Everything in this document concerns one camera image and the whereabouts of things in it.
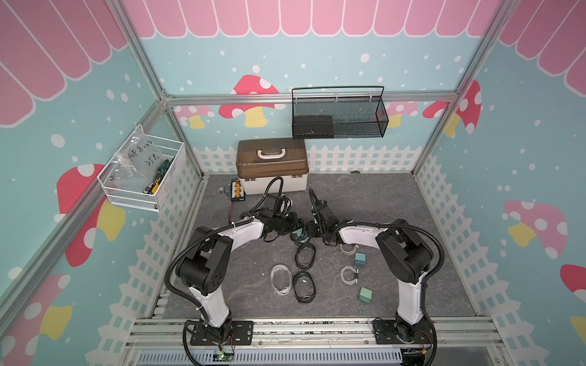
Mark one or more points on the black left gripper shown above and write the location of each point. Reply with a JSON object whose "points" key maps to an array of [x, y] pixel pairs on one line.
{"points": [[294, 221]]}

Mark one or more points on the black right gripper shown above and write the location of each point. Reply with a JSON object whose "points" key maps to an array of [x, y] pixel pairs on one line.
{"points": [[311, 226]]}

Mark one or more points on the teal charger cube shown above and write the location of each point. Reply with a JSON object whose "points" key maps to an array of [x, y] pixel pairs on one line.
{"points": [[360, 259]]}

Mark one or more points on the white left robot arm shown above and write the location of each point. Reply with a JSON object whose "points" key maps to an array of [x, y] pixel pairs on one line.
{"points": [[197, 273]]}

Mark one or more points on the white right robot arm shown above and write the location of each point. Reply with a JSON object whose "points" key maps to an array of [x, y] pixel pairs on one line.
{"points": [[412, 254]]}

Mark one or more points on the black yellow charger board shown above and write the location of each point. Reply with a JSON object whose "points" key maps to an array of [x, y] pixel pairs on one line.
{"points": [[237, 193]]}

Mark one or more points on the brown lid storage box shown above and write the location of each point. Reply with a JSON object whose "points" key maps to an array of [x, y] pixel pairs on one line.
{"points": [[260, 161]]}

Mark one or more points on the green charger cube lower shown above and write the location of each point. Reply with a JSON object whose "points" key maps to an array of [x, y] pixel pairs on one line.
{"points": [[365, 295]]}

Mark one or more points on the black box in basket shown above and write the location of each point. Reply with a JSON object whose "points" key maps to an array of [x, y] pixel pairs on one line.
{"points": [[313, 127]]}

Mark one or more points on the clear labelled plastic bag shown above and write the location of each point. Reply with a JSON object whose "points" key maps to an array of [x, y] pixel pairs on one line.
{"points": [[138, 158]]}

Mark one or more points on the black wire mesh basket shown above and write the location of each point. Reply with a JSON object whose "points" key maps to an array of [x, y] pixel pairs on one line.
{"points": [[358, 111]]}

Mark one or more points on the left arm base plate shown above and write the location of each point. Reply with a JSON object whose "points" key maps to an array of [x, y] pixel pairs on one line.
{"points": [[233, 333]]}

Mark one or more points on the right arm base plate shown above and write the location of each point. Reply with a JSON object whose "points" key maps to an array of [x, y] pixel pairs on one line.
{"points": [[399, 332]]}

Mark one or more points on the green handled tool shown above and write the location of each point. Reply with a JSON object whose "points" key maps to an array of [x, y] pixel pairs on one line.
{"points": [[161, 171]]}

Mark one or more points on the white wire wall basket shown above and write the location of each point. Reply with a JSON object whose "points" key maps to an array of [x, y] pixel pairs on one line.
{"points": [[131, 195]]}

